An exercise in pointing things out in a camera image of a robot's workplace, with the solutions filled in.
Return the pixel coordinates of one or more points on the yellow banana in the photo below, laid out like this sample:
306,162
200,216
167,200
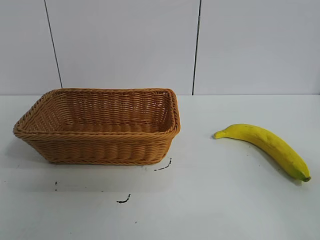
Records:
272,145

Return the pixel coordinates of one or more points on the brown wicker basket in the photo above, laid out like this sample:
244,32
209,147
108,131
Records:
100,147

